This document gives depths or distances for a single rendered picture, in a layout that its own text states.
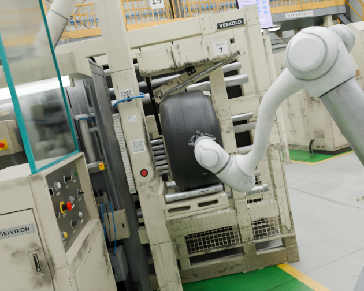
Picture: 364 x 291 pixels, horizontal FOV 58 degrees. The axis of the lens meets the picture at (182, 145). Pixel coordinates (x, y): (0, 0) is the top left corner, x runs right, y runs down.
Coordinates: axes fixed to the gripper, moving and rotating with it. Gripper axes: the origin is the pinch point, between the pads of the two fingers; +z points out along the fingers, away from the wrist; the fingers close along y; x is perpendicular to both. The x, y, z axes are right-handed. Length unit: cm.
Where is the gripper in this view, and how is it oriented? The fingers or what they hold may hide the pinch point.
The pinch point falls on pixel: (199, 134)
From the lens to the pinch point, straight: 165.4
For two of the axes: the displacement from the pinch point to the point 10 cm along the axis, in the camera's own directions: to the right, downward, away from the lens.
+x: 2.0, 9.4, 2.6
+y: -9.8, 2.0, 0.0
